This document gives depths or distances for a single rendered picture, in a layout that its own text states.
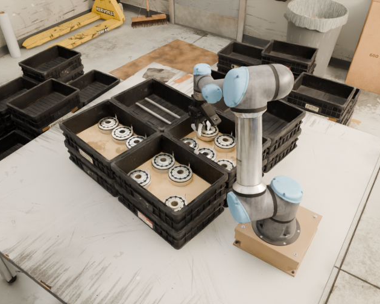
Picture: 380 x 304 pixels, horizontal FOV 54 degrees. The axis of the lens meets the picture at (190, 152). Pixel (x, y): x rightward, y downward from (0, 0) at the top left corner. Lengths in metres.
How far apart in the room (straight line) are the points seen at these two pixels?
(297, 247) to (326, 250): 0.18
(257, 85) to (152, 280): 0.81
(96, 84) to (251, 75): 2.18
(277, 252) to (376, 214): 1.48
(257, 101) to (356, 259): 1.60
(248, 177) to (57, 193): 0.95
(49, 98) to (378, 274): 2.45
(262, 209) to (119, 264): 0.60
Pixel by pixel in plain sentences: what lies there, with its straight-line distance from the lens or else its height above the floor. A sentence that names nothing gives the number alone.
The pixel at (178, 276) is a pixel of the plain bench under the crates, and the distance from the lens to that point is 1.47.
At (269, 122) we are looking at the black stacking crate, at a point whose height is 0.83.
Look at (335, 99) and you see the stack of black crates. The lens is 2.90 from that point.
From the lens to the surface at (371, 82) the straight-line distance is 4.10.
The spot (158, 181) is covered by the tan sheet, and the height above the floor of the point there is 0.83.
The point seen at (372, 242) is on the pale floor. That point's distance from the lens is 2.66.
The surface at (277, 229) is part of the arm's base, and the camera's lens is 1.43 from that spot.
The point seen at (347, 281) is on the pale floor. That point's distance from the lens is 2.44.
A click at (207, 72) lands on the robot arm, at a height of 1.20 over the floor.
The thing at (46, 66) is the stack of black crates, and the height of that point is 0.49.
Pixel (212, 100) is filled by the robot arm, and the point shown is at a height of 1.14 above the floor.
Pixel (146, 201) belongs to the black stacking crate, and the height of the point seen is 0.87.
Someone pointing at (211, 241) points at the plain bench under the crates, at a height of 0.70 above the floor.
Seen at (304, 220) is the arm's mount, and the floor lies 0.79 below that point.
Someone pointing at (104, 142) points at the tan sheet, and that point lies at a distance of 1.83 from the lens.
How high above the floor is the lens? 1.97
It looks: 41 degrees down
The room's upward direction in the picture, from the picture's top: straight up
